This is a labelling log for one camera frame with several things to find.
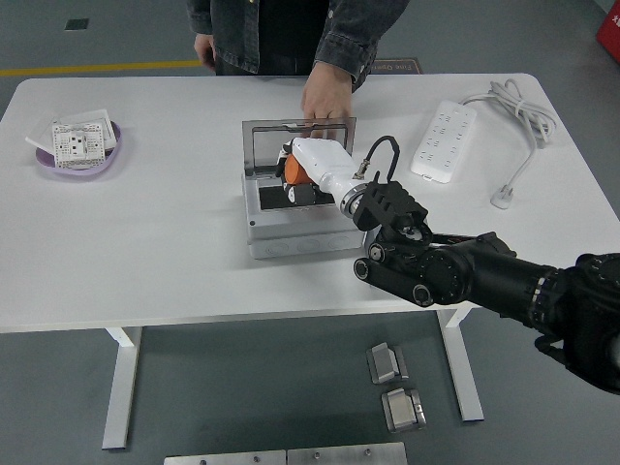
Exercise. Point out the person's right hand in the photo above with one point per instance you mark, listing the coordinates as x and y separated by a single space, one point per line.
204 51

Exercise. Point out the person's left hand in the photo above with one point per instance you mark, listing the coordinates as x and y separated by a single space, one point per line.
327 94

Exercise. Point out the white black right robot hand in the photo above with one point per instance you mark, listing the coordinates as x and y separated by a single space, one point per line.
324 160

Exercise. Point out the orange cylinder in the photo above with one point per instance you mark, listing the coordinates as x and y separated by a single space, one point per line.
294 170

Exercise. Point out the grey junction box clear lid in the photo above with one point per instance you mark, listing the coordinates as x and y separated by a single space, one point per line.
300 242

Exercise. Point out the person's left forearm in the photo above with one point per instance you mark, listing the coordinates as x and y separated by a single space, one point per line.
358 39

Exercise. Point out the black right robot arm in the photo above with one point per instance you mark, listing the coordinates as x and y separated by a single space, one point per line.
460 271

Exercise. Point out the red box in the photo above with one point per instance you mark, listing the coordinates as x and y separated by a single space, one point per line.
610 29

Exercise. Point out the person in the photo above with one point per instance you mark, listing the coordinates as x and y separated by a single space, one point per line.
281 34

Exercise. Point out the white power strip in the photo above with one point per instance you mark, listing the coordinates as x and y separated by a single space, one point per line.
443 140

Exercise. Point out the white socket cover plate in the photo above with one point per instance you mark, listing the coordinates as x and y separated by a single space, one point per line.
41 131
92 116

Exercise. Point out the white socket module printed back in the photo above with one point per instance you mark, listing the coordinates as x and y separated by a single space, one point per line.
72 145

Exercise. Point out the purple bowl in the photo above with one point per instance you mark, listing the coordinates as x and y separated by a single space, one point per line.
77 173

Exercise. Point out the grey metal block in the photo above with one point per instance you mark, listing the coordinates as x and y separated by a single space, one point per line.
402 412
385 363

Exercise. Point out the white table leg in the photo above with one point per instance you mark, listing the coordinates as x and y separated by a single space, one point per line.
465 378
118 387

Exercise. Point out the grey metal base plate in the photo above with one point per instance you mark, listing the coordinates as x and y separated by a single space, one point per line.
223 458

